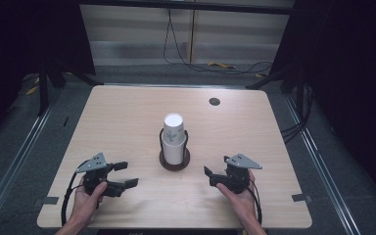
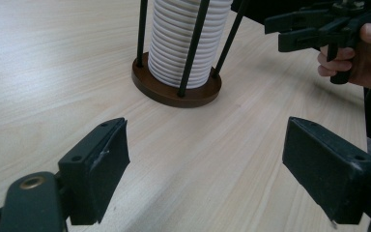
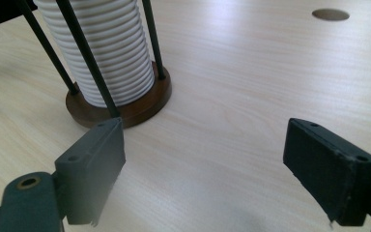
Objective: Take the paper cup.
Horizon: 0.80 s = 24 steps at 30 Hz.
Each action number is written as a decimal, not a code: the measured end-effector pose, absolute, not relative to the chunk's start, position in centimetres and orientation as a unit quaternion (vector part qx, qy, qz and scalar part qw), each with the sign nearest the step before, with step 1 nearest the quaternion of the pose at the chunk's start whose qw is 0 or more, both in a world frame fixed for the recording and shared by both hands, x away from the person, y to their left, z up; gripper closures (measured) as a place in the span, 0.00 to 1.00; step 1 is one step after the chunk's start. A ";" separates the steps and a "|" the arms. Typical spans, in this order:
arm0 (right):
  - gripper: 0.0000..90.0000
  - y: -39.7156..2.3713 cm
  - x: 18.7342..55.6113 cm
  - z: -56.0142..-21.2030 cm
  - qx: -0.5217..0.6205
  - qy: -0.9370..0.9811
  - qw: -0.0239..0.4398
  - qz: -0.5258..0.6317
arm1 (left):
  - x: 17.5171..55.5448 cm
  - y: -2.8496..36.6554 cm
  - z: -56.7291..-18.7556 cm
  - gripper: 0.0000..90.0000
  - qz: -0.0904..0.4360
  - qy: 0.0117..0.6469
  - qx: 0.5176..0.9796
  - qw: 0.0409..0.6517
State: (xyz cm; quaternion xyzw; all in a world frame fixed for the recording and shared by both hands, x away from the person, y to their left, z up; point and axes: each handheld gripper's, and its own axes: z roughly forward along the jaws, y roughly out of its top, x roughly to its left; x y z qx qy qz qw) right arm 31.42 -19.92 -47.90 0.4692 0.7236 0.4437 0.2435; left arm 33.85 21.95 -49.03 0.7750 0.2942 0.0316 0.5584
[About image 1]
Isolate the yellow floor tape strip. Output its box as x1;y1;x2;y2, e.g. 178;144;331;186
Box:
208;61;237;70
25;84;40;97

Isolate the long black floor cable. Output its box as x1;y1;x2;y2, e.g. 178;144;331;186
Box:
162;8;273;75

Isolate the hand-held gripper black cable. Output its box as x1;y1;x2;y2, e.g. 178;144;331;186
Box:
246;177;263;225
61;160;91;227

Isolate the person's right hand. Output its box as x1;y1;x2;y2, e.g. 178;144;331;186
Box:
215;169;259;227

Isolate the left hand-held gripper black cable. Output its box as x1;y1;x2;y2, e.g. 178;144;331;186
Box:
61;160;91;227

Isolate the right hand-held gripper black cable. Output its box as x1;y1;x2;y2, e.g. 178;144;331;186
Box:
246;177;263;225

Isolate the bundle of black cables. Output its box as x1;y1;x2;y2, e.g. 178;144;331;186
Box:
279;82;315;145

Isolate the black metal stand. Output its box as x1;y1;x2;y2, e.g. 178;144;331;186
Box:
36;60;96;118
245;65;307;112

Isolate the stack of white paper cups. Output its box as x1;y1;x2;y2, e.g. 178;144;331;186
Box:
162;113;188;165

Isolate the metal floor rail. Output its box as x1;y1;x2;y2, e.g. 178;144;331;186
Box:
283;94;355;235
0;102;56;229

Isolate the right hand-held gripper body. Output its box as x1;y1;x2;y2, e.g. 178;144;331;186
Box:
223;153;263;194

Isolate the black curtain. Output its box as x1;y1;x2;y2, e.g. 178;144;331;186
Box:
268;0;376;197
0;0;96;145

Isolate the grey tape patch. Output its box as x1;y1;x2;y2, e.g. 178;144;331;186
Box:
291;193;313;204

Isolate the person's left hand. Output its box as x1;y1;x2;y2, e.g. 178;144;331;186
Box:
70;180;109;227

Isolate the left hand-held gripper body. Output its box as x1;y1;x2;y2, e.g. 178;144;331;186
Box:
74;152;126;199

